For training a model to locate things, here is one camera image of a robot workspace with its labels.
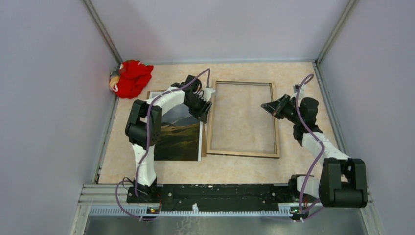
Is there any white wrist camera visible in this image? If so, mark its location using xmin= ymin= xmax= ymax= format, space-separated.
xmin=202 ymin=87 xmax=216 ymax=102
xmin=293 ymin=84 xmax=305 ymax=102

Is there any brown cardboard backing board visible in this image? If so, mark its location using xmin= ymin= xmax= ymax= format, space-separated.
xmin=146 ymin=90 xmax=208 ymax=162

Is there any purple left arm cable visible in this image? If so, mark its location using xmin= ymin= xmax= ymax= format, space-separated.
xmin=115 ymin=68 xmax=211 ymax=222

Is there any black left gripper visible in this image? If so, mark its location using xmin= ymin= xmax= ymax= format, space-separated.
xmin=184 ymin=95 xmax=212 ymax=123

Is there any aluminium front rail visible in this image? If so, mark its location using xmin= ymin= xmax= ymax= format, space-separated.
xmin=71 ymin=182 xmax=385 ymax=235

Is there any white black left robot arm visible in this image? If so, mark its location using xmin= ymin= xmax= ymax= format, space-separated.
xmin=125 ymin=75 xmax=215 ymax=202

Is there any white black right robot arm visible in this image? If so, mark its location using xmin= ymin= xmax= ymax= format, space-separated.
xmin=201 ymin=95 xmax=368 ymax=214

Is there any red crumpled cloth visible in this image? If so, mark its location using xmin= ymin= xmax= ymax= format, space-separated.
xmin=109 ymin=60 xmax=154 ymax=99

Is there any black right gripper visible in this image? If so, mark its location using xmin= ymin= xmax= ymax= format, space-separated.
xmin=261 ymin=94 xmax=302 ymax=124

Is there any wooden picture frame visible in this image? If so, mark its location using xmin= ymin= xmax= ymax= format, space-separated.
xmin=206 ymin=80 xmax=281 ymax=159

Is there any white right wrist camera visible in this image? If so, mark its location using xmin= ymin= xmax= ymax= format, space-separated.
xmin=293 ymin=84 xmax=305 ymax=102

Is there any mountain landscape photo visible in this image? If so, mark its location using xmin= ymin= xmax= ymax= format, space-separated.
xmin=149 ymin=91 xmax=204 ymax=162

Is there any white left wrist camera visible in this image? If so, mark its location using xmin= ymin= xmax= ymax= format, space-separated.
xmin=202 ymin=87 xmax=216 ymax=102

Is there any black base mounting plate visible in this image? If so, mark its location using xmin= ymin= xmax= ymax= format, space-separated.
xmin=126 ymin=184 xmax=300 ymax=203

